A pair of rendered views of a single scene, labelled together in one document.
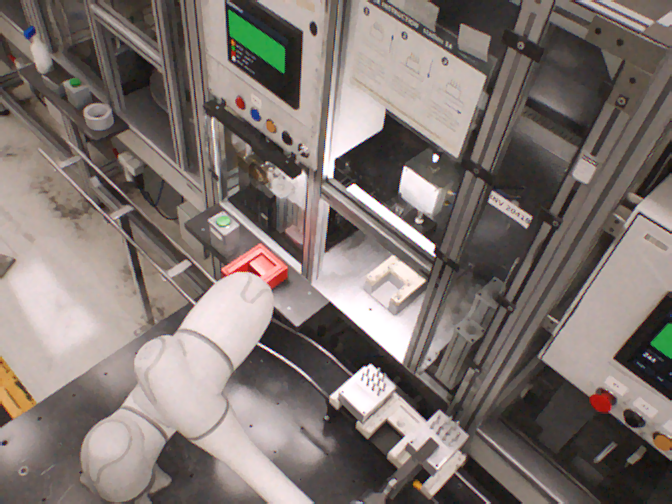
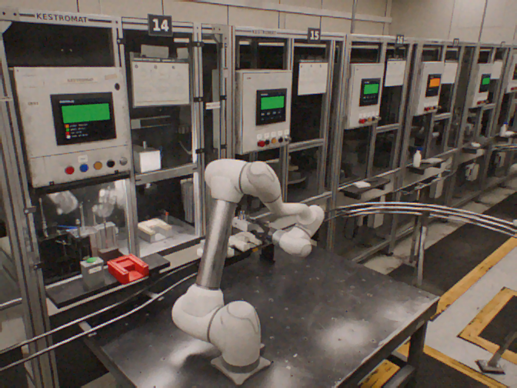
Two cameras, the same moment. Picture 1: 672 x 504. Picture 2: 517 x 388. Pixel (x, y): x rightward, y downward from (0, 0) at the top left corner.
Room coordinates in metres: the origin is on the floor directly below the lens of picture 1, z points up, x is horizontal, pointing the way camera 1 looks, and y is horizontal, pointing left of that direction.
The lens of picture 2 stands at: (0.37, 1.90, 1.90)
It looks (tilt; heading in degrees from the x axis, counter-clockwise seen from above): 19 degrees down; 276
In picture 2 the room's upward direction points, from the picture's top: 1 degrees clockwise
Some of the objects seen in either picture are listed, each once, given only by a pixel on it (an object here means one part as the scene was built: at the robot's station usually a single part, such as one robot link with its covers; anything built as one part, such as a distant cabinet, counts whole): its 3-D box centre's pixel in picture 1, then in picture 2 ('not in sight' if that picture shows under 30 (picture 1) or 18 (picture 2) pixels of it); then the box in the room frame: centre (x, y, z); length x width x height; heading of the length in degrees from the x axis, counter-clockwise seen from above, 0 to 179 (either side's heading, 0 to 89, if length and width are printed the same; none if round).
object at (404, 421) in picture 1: (394, 432); (230, 250); (0.74, -0.22, 0.84); 0.36 x 0.14 x 0.10; 51
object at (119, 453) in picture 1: (118, 454); (238, 329); (0.58, 0.48, 0.85); 0.18 x 0.16 x 0.22; 158
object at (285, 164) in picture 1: (252, 134); (88, 180); (1.28, 0.25, 1.37); 0.36 x 0.04 x 0.04; 51
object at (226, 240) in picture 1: (226, 233); (91, 272); (1.26, 0.34, 0.97); 0.08 x 0.08 x 0.12; 51
